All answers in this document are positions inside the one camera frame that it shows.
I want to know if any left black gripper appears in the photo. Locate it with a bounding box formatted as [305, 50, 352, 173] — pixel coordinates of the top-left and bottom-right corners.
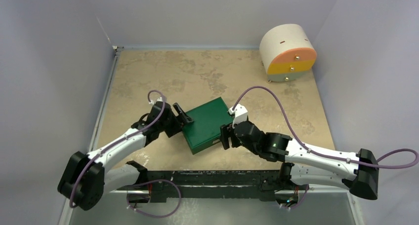
[159, 103, 192, 137]

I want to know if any green jewelry box with lid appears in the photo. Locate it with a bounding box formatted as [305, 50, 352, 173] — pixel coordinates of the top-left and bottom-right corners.
[182, 97, 233, 155]

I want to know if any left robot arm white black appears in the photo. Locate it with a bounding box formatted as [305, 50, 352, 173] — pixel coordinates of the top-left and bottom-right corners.
[57, 100, 194, 211]

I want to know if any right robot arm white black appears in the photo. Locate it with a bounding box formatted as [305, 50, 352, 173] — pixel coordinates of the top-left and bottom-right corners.
[220, 121, 379, 200]

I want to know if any round drawer cabinet cream orange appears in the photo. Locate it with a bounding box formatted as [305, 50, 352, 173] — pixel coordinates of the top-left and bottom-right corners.
[259, 24, 317, 82]

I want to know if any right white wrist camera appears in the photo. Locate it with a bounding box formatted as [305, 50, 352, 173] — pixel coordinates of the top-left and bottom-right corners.
[228, 103, 248, 127]

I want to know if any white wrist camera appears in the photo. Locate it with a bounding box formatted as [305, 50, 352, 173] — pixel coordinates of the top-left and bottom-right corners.
[228, 103, 248, 127]
[148, 97, 167, 105]

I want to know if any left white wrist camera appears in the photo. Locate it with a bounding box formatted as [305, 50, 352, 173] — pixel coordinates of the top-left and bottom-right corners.
[148, 97, 167, 105]

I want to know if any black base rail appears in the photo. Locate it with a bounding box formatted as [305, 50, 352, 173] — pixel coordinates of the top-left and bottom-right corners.
[125, 170, 307, 204]

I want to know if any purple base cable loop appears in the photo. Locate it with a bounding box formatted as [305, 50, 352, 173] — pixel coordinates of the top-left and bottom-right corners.
[126, 180, 182, 220]

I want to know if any aluminium frame rail left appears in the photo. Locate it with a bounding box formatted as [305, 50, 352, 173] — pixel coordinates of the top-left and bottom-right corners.
[88, 46, 124, 151]

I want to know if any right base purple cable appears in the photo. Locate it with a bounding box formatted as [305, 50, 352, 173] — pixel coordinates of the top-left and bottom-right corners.
[278, 184, 311, 212]

